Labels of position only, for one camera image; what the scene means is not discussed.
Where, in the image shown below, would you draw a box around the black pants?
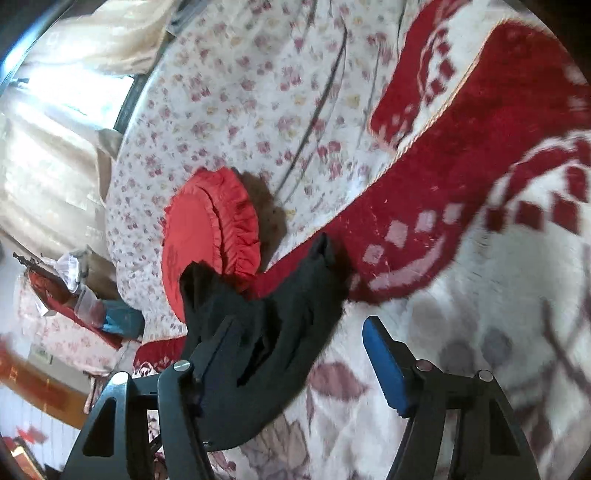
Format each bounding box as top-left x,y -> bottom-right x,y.
179,234 -> 348,451

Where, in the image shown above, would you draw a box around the blue gift bag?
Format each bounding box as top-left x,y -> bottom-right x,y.
101,300 -> 144,340

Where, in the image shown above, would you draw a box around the floral pillow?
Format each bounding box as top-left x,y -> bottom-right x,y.
15,275 -> 125,376

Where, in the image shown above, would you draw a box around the clear plastic bag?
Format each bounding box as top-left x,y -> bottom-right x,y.
54,248 -> 106,330

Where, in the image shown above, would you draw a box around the red cloth strip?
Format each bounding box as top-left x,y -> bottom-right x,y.
26,269 -> 122,350

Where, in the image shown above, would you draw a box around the red white floral fleece blanket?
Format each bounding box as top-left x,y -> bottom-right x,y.
133,0 -> 591,480

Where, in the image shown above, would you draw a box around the red heart ruffled pillow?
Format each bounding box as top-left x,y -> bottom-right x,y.
161,167 -> 260,321

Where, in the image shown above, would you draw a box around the beige curtain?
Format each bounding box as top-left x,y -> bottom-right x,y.
1,1 -> 178,258

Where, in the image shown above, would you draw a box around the small floral print quilt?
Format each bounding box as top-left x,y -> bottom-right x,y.
106,1 -> 421,342

